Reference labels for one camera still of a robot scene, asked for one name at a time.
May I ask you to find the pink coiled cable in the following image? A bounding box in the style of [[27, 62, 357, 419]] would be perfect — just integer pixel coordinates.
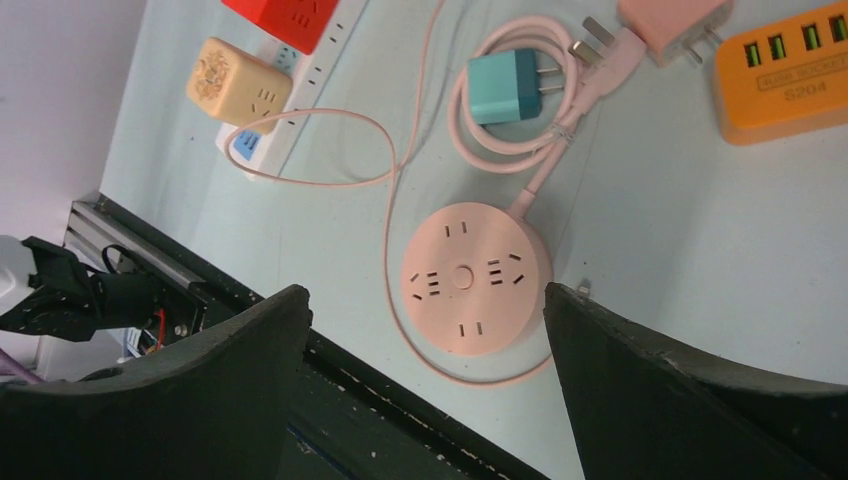
[[447, 14, 649, 220]]

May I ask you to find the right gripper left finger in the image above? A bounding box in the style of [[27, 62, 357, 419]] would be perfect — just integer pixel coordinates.
[[1, 285, 313, 479]]

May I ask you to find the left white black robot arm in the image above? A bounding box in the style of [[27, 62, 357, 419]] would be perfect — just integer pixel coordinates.
[[1, 235, 206, 345]]

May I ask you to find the light green table mat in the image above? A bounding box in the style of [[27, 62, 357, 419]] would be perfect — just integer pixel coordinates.
[[101, 1, 847, 479]]

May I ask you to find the red cube socket adapter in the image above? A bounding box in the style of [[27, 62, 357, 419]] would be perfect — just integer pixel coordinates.
[[221, 0, 339, 55]]

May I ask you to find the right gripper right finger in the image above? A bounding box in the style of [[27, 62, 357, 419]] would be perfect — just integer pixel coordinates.
[[543, 283, 847, 479]]

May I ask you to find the orange power strip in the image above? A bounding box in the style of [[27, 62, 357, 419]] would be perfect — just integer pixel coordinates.
[[712, 1, 847, 146]]

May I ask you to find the beige cube plug adapter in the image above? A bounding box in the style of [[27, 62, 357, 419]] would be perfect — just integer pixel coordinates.
[[185, 37, 293, 127]]

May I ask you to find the small pink plug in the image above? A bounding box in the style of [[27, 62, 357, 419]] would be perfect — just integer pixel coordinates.
[[617, 0, 735, 67]]

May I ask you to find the pink round power strip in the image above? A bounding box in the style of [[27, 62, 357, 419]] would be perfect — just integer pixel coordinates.
[[400, 202, 552, 357]]

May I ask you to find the teal cube socket adapter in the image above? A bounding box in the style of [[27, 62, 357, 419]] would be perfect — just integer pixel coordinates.
[[466, 48, 564, 126]]

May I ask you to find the thin pink charging cable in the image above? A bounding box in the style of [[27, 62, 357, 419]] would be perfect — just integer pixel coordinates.
[[223, 0, 554, 389]]

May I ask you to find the white multicolour power strip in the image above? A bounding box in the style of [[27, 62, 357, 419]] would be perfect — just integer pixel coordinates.
[[215, 0, 368, 176]]

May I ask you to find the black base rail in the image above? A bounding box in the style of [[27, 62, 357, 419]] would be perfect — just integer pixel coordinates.
[[64, 196, 542, 479]]

